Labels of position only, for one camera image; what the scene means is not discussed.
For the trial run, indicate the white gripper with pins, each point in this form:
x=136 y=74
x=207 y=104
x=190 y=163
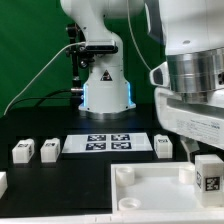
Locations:
x=201 y=122

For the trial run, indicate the white square table top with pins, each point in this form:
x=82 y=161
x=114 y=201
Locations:
x=156 y=187

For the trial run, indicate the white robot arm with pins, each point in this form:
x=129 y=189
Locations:
x=189 y=94

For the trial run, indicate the white tag sheet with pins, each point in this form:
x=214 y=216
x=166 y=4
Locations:
x=116 y=142

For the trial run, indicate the white left obstacle block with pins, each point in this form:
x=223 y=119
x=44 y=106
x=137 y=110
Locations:
x=3 y=183

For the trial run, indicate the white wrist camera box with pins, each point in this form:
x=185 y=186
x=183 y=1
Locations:
x=159 y=76

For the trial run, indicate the white front rail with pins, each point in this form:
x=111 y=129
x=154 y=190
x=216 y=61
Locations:
x=213 y=217

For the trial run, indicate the black camera stand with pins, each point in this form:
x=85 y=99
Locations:
x=75 y=35

